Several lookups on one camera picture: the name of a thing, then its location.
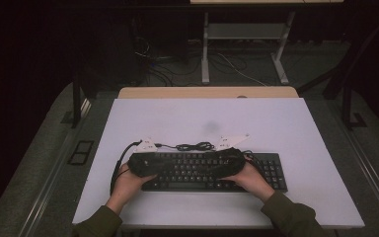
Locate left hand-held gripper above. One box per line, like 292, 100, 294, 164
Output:
126, 137, 166, 179

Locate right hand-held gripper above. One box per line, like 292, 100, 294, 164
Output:
209, 133, 251, 180

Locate black computer keyboard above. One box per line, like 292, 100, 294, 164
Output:
141, 151, 289, 194

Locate person's right hand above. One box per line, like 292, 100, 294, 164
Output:
221, 160, 276, 203

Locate person's left hand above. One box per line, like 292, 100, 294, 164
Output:
110, 162, 158, 211

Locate black floor socket plate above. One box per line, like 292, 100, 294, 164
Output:
66, 140, 95, 166

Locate wooden table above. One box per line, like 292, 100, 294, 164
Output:
117, 86, 300, 99

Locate black metal stand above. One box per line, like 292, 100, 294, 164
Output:
341, 80, 368, 131

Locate white metal shelf stand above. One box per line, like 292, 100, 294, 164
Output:
200, 11, 296, 86

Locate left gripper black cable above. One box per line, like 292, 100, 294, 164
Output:
109, 140, 144, 198

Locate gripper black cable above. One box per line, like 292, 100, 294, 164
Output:
243, 150, 262, 166
109, 140, 144, 198

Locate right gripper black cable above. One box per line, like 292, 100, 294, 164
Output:
243, 150, 262, 166

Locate black keyboard cable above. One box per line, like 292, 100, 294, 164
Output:
154, 141, 215, 152

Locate white floor cable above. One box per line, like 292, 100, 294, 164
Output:
216, 52, 268, 88

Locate black floor cables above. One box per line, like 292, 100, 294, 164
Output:
132, 36, 205, 87

